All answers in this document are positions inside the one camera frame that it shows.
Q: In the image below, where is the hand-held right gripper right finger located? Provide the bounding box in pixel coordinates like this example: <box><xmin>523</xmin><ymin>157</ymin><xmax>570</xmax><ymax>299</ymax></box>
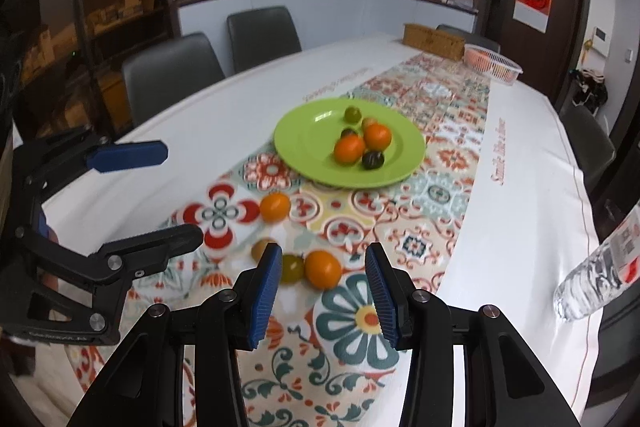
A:
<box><xmin>365</xmin><ymin>243</ymin><xmax>583</xmax><ymax>427</ymax></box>

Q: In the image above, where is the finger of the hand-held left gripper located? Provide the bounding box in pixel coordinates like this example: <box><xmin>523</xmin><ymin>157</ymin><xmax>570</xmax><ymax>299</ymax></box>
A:
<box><xmin>92</xmin><ymin>223</ymin><xmax>204</xmax><ymax>289</ymax></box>
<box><xmin>30</xmin><ymin>140</ymin><xmax>169</xmax><ymax>200</ymax></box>

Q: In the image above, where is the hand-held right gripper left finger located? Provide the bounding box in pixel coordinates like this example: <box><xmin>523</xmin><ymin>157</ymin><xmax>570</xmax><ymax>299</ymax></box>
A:
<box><xmin>67</xmin><ymin>243</ymin><xmax>283</xmax><ymax>427</ymax></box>

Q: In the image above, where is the small olive green tomato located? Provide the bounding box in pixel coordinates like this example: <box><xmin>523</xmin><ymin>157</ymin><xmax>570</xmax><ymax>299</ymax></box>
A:
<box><xmin>281</xmin><ymin>254</ymin><xmax>306</xmax><ymax>284</ymax></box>

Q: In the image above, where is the small orange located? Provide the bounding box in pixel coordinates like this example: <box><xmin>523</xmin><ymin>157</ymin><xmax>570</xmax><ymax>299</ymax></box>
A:
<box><xmin>363</xmin><ymin>123</ymin><xmax>393</xmax><ymax>150</ymax></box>
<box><xmin>304</xmin><ymin>250</ymin><xmax>343</xmax><ymax>290</ymax></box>
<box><xmin>259</xmin><ymin>192</ymin><xmax>292</xmax><ymax>223</ymax></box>

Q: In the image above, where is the large orange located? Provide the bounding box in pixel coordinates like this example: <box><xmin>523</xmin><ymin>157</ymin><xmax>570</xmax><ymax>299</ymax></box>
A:
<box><xmin>333</xmin><ymin>135</ymin><xmax>366</xmax><ymax>166</ymax></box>

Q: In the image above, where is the green plate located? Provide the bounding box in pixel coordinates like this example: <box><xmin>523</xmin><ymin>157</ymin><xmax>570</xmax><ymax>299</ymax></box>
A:
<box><xmin>273</xmin><ymin>99</ymin><xmax>427</xmax><ymax>188</ymax></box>

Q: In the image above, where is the patterned table runner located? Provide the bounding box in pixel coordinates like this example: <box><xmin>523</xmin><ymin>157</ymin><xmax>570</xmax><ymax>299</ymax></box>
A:
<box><xmin>65</xmin><ymin>52</ymin><xmax>493</xmax><ymax>427</ymax></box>

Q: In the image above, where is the dark wooden shelving unit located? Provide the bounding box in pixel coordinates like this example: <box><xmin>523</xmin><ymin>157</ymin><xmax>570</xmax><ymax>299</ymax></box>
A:
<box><xmin>10</xmin><ymin>0</ymin><xmax>176</xmax><ymax>132</ymax></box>

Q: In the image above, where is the clear plastic water bottle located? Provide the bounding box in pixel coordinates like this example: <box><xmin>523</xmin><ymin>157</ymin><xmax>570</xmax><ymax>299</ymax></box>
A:
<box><xmin>554</xmin><ymin>202</ymin><xmax>640</xmax><ymax>322</ymax></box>

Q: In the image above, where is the white plastic basket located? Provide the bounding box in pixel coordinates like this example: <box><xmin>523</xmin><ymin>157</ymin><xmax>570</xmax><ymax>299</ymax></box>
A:
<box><xmin>463</xmin><ymin>44</ymin><xmax>524</xmax><ymax>85</ymax></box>

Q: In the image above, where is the white counter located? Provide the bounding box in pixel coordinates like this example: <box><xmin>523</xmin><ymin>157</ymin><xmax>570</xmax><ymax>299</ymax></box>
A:
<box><xmin>177</xmin><ymin>0</ymin><xmax>478</xmax><ymax>78</ymax></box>

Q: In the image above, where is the wooden box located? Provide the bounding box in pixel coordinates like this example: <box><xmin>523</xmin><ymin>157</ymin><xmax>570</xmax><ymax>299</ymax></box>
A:
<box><xmin>402</xmin><ymin>23</ymin><xmax>468</xmax><ymax>60</ymax></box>

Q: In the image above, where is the dark bag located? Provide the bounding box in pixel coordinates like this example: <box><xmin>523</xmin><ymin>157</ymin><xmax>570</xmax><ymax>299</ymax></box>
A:
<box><xmin>572</xmin><ymin>69</ymin><xmax>608</xmax><ymax>115</ymax></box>

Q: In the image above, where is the dark wooden door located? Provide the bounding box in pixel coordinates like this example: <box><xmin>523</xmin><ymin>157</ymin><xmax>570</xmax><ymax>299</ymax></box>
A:
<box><xmin>487</xmin><ymin>0</ymin><xmax>593</xmax><ymax>102</ymax></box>

